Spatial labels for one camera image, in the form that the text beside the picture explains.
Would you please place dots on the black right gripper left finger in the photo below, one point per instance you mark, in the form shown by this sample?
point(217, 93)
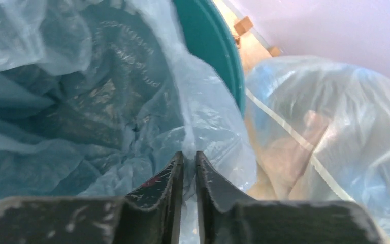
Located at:
point(149, 214)

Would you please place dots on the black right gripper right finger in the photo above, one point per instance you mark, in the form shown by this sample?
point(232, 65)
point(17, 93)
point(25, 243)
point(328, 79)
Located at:
point(228, 215)

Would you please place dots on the translucent blue trash bag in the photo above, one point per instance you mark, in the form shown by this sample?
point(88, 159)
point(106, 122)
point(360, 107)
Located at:
point(97, 96)

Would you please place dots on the large translucent bag of trash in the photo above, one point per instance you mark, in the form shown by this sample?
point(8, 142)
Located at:
point(321, 132)

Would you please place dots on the teal plastic trash bin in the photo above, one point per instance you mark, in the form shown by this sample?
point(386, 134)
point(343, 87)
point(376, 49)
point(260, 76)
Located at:
point(208, 37)

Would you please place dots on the small wooden block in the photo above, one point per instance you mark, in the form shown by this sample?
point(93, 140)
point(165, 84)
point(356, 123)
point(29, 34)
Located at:
point(242, 26)
point(274, 51)

